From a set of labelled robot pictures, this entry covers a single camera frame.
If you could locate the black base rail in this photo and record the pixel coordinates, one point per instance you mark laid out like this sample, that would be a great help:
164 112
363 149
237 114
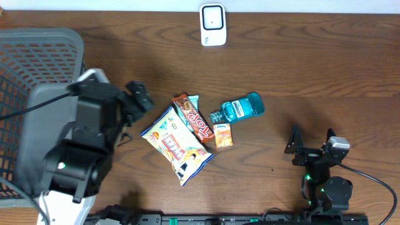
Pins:
117 215

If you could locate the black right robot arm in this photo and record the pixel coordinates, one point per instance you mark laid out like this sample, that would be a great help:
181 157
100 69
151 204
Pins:
326 193

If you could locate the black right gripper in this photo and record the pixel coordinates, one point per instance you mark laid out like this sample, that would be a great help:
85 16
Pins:
309 154

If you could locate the orange chocolate bar wrapper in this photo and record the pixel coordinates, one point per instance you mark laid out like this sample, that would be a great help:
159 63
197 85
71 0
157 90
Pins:
193 117

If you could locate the small orange tissue pack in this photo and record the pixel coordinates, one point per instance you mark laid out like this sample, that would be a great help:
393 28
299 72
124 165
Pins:
223 136

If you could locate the blue mouthwash bottle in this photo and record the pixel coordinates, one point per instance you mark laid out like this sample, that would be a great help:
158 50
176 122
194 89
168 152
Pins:
238 110

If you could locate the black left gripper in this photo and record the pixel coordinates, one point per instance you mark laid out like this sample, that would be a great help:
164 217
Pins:
137 104

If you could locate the cream wet wipes pack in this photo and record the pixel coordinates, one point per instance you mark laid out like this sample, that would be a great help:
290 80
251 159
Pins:
171 137

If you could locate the mint green small packet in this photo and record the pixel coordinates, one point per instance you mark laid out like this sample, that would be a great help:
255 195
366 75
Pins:
194 101

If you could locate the grey plastic basket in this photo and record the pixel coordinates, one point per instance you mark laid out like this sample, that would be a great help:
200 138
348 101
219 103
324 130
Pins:
37 64

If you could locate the white barcode scanner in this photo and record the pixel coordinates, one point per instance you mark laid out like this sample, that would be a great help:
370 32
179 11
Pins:
213 24

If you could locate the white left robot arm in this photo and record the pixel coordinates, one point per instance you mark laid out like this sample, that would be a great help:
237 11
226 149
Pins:
72 171

